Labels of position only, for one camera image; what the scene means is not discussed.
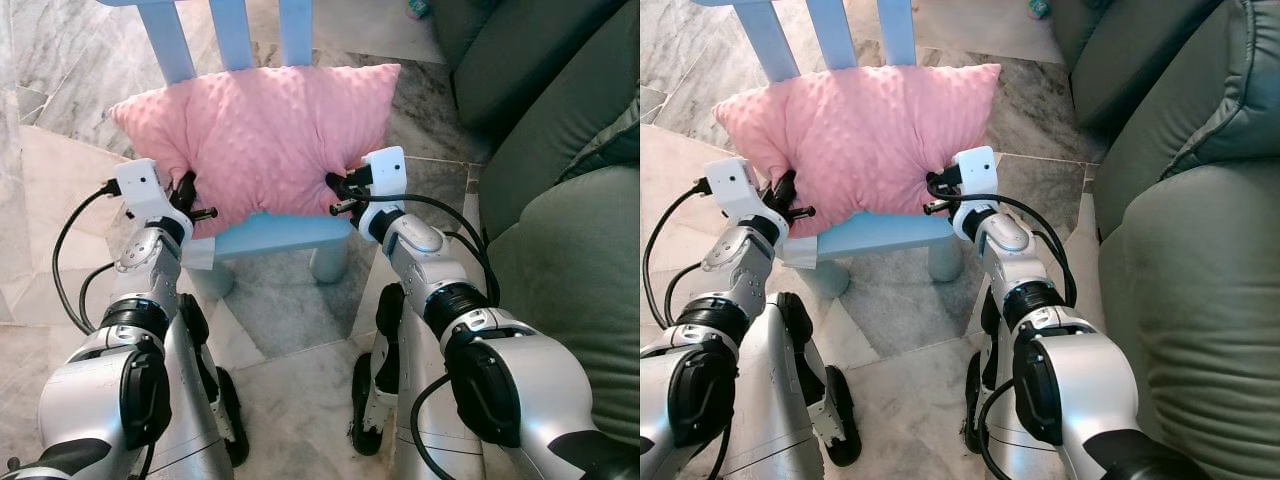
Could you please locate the silver robot leg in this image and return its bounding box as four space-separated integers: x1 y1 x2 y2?
740 290 863 480
150 292 251 480
962 288 1061 480
350 282 481 480

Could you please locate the light blue child chair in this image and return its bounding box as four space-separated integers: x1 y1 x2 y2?
690 0 966 299
97 0 356 301

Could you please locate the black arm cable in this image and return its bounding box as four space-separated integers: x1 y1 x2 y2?
976 378 1013 480
50 178 123 336
925 175 1081 309
408 373 453 480
642 178 713 331
335 190 501 306

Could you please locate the pink dotted plush pillow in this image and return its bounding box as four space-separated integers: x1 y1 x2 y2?
712 63 1003 239
110 63 403 241

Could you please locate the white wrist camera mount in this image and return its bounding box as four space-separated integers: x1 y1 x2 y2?
357 146 409 236
703 157 791 241
950 146 1001 241
113 157 194 241

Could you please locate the silver left robot leg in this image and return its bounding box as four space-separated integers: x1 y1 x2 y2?
150 292 251 480
740 290 863 480

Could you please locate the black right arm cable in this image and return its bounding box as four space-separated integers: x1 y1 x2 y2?
335 190 501 306
976 378 1013 480
408 373 453 480
925 175 1081 309

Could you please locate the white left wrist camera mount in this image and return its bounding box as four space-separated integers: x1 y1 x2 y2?
113 157 194 241
703 157 791 241

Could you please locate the silver right robot leg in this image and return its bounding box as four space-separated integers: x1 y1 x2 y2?
962 288 1061 480
350 282 481 480

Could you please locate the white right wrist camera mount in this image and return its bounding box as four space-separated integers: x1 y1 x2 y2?
357 146 409 236
950 146 1001 241

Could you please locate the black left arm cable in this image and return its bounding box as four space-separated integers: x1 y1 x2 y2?
642 178 713 331
50 178 123 336

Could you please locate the grey-green leather sofa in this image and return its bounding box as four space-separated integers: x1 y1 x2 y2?
432 0 641 480
1050 0 1280 480

